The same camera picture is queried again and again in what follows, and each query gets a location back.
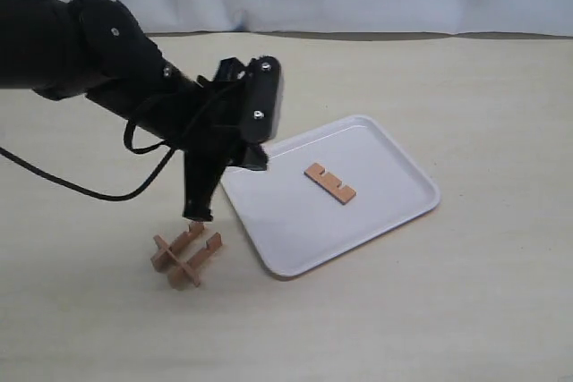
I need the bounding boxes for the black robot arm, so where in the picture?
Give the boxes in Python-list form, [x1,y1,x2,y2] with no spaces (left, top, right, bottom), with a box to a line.
[1,0,278,222]

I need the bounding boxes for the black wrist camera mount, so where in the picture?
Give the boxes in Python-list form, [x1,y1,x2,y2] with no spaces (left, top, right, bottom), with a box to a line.
[239,55,283,144]

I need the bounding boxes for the white rectangular plastic tray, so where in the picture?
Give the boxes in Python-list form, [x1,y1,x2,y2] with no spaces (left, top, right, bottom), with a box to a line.
[222,115,440,278]

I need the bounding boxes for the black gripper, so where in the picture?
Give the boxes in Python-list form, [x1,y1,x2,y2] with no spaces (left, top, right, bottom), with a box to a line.
[169,57,269,221]

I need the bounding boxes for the black cable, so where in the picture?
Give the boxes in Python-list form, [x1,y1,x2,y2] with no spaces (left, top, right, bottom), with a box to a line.
[0,0,225,202]

